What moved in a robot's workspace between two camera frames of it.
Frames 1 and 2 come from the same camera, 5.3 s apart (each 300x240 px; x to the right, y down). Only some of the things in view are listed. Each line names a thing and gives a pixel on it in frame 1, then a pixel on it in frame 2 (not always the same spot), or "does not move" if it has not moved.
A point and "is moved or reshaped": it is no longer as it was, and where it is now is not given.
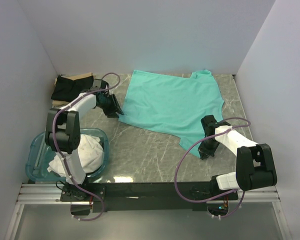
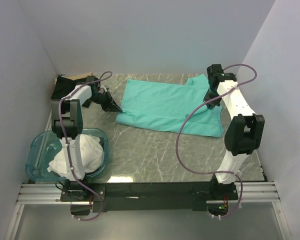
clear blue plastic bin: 40,156 does not move
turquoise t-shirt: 174,104 is moved or reshaped
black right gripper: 205,153 -> 213,103
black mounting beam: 150,197 does not move
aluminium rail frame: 49,194 does not move
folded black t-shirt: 65,89 does not move
